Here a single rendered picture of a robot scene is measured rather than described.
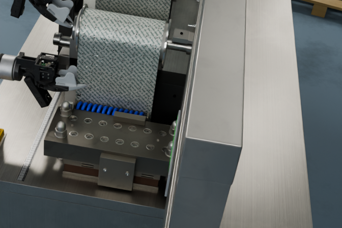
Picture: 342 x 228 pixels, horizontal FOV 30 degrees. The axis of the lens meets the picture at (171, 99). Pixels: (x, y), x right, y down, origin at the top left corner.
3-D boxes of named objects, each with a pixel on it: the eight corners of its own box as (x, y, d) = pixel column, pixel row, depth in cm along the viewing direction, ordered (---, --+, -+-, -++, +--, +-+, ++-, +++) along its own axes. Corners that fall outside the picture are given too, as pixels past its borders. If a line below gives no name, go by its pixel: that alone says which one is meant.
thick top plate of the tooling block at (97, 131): (57, 120, 193) (58, 105, 189) (186, 143, 192) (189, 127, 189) (43, 155, 180) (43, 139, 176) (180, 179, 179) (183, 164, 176)
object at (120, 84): (75, 102, 193) (78, 52, 182) (150, 115, 193) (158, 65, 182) (75, 103, 192) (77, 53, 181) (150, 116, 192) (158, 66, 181)
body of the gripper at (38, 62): (54, 68, 181) (12, 61, 181) (53, 92, 186) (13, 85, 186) (60, 54, 187) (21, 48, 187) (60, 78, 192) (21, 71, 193)
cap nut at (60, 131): (56, 129, 180) (56, 116, 178) (68, 131, 180) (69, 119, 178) (52, 137, 177) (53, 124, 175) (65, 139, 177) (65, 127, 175)
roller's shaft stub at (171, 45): (167, 46, 187) (169, 33, 184) (191, 50, 187) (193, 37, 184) (166, 53, 183) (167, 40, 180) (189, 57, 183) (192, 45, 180)
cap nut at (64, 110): (60, 108, 188) (61, 96, 185) (73, 110, 188) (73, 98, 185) (57, 116, 185) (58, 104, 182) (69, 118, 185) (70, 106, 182)
